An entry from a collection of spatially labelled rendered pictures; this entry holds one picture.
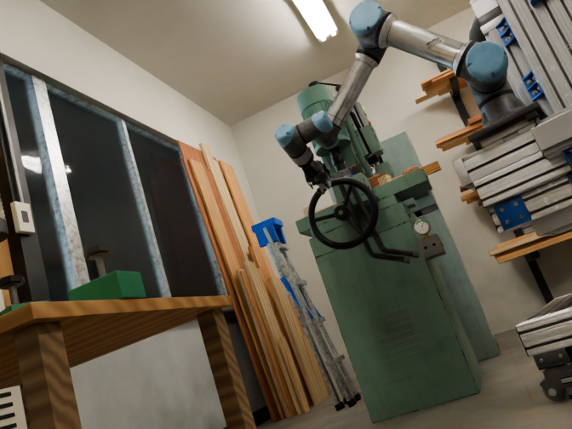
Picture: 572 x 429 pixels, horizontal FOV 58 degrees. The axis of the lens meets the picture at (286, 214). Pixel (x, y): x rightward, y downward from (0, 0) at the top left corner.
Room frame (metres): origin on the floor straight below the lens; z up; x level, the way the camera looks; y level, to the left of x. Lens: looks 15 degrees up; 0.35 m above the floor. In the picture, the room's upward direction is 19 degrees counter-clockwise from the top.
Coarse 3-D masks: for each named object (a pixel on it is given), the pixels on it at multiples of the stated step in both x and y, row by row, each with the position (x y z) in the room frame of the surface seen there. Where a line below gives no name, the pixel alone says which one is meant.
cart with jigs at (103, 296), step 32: (96, 256) 0.90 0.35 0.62; (0, 288) 0.89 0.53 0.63; (96, 288) 0.87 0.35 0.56; (128, 288) 0.87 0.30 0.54; (0, 320) 0.70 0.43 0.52; (32, 320) 0.69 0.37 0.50; (64, 320) 0.76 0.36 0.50; (96, 320) 0.84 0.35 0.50; (128, 320) 0.95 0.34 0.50; (160, 320) 1.08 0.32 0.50; (224, 320) 1.21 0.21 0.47; (0, 352) 0.84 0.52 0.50; (32, 352) 0.71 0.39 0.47; (64, 352) 0.75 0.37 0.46; (96, 352) 1.25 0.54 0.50; (224, 352) 1.17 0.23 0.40; (0, 384) 1.23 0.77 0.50; (32, 384) 0.72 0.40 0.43; (64, 384) 0.74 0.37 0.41; (224, 384) 1.18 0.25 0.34; (32, 416) 0.72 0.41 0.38; (64, 416) 0.72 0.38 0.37; (224, 416) 1.18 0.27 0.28
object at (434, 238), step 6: (432, 234) 2.07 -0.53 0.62; (420, 240) 2.08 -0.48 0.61; (426, 240) 2.07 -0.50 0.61; (432, 240) 2.07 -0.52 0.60; (438, 240) 2.06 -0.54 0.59; (420, 246) 2.08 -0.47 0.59; (426, 246) 2.08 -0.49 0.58; (432, 246) 2.07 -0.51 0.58; (438, 246) 2.06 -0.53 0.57; (426, 252) 2.08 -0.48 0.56; (432, 252) 2.07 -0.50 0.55; (438, 252) 2.07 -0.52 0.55; (444, 252) 2.10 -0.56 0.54; (426, 258) 2.09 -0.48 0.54; (432, 258) 2.18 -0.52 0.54
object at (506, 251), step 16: (432, 80) 3.83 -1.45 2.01; (448, 80) 3.90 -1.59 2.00; (464, 80) 4.01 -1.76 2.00; (432, 96) 4.23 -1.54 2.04; (464, 112) 4.21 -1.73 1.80; (464, 128) 3.94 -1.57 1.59; (480, 128) 3.85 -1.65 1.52; (448, 144) 3.93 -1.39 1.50; (464, 192) 4.10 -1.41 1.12; (512, 240) 3.87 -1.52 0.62; (528, 240) 3.81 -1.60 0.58; (544, 240) 3.85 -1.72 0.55; (560, 240) 3.74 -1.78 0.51; (496, 256) 3.95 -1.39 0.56; (512, 256) 3.83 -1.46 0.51; (528, 256) 4.04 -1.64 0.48; (544, 288) 4.21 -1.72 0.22
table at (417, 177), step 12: (420, 168) 2.08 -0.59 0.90; (396, 180) 2.12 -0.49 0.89; (408, 180) 2.10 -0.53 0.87; (420, 180) 2.09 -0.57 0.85; (384, 192) 2.14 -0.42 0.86; (396, 192) 2.12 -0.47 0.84; (408, 192) 2.18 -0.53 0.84; (420, 192) 2.27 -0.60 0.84; (336, 204) 2.20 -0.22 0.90; (300, 228) 2.25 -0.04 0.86
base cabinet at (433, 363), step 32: (320, 256) 2.24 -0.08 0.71; (352, 256) 2.20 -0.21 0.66; (352, 288) 2.21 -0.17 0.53; (384, 288) 2.18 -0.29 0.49; (416, 288) 2.14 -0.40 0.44; (352, 320) 2.23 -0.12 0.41; (384, 320) 2.19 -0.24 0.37; (416, 320) 2.15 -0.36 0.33; (448, 320) 2.12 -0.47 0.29; (352, 352) 2.24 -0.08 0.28; (384, 352) 2.20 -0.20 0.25; (416, 352) 2.16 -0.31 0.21; (448, 352) 2.13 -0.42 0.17; (384, 384) 2.22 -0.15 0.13; (416, 384) 2.18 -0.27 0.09; (448, 384) 2.15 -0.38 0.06; (384, 416) 2.23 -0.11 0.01
